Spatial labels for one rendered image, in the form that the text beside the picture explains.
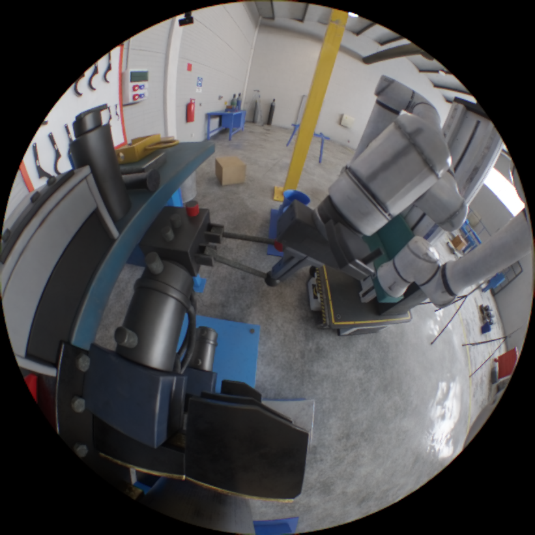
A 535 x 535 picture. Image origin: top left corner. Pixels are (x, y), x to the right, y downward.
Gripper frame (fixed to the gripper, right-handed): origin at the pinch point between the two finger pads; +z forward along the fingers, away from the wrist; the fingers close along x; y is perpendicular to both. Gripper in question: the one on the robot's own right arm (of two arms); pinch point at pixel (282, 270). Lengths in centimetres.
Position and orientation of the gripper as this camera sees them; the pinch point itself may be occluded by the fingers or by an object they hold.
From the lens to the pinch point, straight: 33.5
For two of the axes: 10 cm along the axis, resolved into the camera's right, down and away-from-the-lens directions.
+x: -8.7, -3.3, -3.6
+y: 0.7, -8.1, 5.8
